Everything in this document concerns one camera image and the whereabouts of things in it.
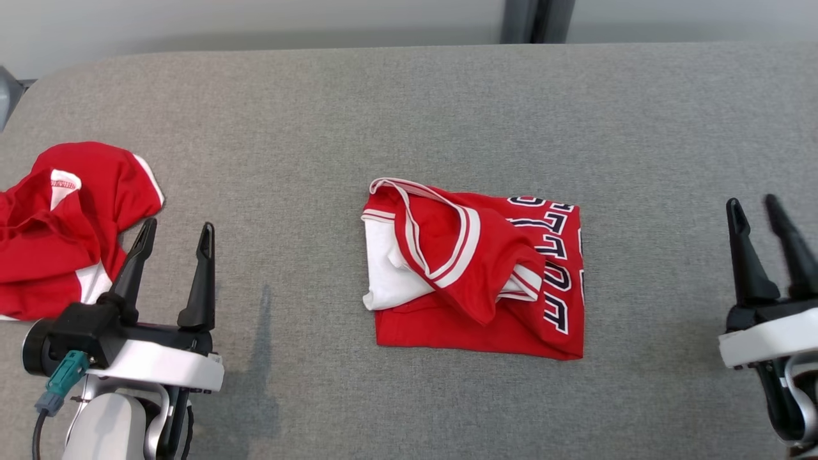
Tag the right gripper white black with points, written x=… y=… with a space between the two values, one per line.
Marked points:
x=767 y=335

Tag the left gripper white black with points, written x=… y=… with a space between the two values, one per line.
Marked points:
x=160 y=364

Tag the red white striped garment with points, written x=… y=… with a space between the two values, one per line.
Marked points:
x=57 y=243

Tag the red lettered jersey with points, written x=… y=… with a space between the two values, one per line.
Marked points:
x=479 y=268

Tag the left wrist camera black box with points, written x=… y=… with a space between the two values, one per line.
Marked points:
x=83 y=329

